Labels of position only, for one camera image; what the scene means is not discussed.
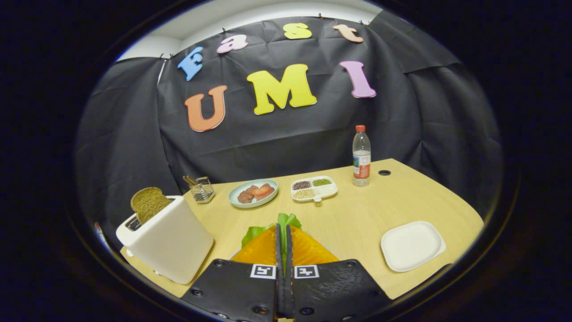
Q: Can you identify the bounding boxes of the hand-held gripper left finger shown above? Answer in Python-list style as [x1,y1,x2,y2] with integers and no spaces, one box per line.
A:
[181,224,285,322]

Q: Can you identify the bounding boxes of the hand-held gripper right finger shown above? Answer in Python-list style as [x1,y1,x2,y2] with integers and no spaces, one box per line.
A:
[285,224,394,322]

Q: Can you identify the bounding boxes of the green lettuce leaf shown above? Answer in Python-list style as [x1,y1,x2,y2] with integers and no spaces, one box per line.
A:
[241,213,303,249]

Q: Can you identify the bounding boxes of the brown bread slice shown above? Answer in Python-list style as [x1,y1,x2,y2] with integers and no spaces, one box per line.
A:
[130,187,172,224]

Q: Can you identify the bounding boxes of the white toaster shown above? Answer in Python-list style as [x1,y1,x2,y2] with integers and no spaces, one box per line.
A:
[116,195,215,285]

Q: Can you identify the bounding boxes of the white square plate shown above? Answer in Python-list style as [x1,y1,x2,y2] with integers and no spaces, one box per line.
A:
[381,221,446,272]

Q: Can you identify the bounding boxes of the pale green round plate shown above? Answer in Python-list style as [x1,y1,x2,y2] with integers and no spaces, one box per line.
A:
[227,179,279,209]

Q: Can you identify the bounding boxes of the white divided dish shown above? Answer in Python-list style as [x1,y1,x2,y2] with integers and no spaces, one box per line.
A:
[290,176,338,203]

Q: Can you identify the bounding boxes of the clear water bottle red cap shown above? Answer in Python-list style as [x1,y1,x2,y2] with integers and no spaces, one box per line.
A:
[352,125,371,187]

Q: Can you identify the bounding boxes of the small wire basket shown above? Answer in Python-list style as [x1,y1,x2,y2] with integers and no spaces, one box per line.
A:
[183,175,216,204]

